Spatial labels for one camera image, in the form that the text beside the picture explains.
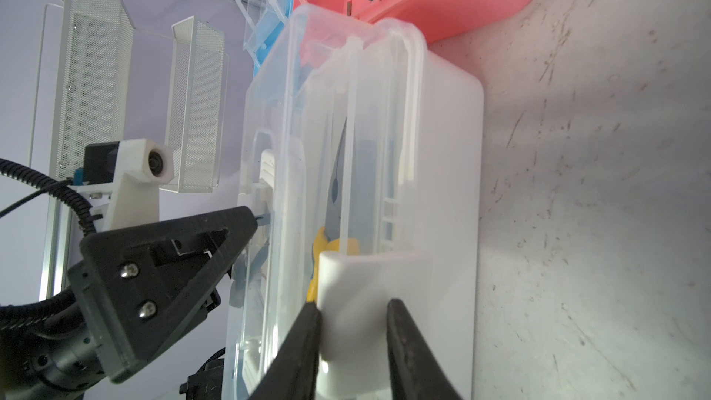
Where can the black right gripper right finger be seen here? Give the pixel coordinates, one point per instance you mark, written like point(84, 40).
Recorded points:
point(414, 370)

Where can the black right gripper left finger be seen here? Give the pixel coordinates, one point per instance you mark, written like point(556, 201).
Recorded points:
point(293, 373)

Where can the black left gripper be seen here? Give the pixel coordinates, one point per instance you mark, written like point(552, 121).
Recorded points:
point(138, 292)

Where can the clear white toolbox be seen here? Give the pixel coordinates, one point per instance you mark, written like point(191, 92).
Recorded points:
point(410, 211)

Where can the yellow grey pliers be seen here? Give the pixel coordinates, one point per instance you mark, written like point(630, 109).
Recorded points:
point(328, 236)

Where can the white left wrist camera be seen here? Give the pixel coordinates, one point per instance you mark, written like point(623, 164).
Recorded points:
point(128, 174)

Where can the upper white mesh wall shelf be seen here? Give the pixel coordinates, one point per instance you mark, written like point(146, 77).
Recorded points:
point(93, 76)

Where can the white mesh wall shelf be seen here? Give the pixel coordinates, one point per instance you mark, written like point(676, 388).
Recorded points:
point(93, 76)
point(195, 105)

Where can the lower white mesh wall shelf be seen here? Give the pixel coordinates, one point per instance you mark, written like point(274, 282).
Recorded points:
point(195, 105)

